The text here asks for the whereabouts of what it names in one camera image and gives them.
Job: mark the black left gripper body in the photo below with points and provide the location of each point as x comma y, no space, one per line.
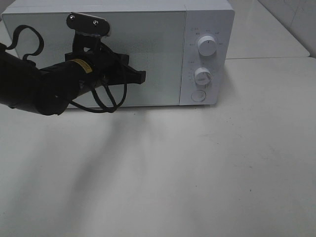
98,60

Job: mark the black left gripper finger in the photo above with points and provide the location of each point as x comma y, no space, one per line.
130,75

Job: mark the white microwave door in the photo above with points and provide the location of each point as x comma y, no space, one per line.
152,40

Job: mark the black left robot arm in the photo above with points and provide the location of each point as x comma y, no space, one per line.
83,79

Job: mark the white microwave oven body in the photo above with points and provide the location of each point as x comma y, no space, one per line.
202,17

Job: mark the lower white timer knob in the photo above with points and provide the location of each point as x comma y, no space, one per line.
202,76

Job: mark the upper white power knob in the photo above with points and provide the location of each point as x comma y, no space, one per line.
207,45

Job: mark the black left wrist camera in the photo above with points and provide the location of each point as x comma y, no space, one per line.
88,24

